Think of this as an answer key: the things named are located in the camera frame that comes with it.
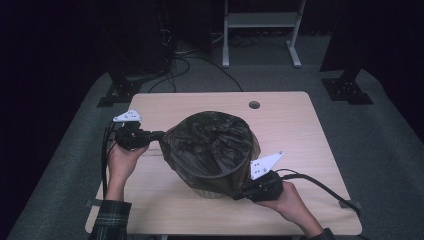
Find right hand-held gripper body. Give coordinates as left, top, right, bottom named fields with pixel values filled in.
left=244, top=150, right=285, bottom=203

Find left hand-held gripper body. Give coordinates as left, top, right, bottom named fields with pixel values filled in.
left=112, top=109, right=152, bottom=152

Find green plastic waste bin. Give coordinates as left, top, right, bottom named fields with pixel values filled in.
left=193, top=187, right=235, bottom=200

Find black garbage bag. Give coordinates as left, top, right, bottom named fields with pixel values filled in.
left=159, top=110, right=262, bottom=198

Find black floor cables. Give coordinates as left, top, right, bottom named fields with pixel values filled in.
left=148, top=54, right=244, bottom=94

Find person's left hand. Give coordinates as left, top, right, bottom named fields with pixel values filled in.
left=106, top=142, right=150, bottom=192

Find person's right hand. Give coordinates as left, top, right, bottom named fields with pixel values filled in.
left=255, top=181, right=309, bottom=225

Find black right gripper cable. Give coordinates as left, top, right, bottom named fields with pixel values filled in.
left=275, top=168, right=363, bottom=215

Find black metal stand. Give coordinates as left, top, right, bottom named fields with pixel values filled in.
left=96, top=0, right=174, bottom=108
left=319, top=0, right=374, bottom=106

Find white metal stand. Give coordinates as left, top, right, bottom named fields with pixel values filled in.
left=222, top=0, right=307, bottom=69

